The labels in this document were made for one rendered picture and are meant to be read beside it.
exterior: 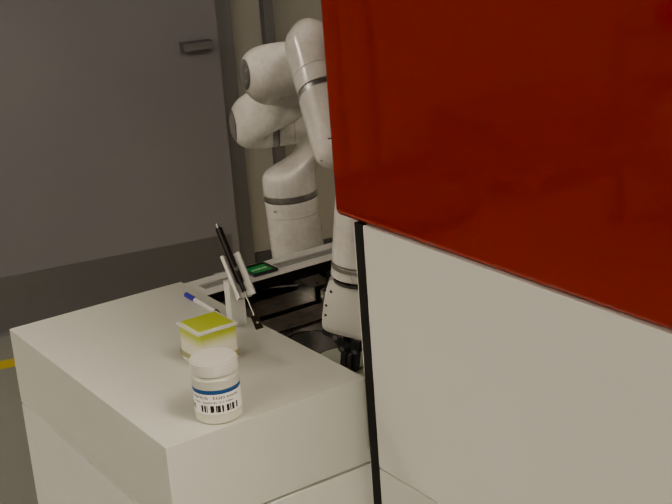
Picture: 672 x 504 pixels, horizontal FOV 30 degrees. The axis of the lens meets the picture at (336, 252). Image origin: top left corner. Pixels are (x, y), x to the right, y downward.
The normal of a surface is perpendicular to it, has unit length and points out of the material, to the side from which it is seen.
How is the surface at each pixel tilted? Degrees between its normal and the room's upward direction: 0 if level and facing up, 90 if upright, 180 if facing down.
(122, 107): 90
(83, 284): 90
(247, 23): 90
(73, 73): 90
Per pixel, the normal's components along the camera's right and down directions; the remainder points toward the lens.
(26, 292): 0.40, 0.26
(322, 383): -0.07, -0.95
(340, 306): -0.48, 0.32
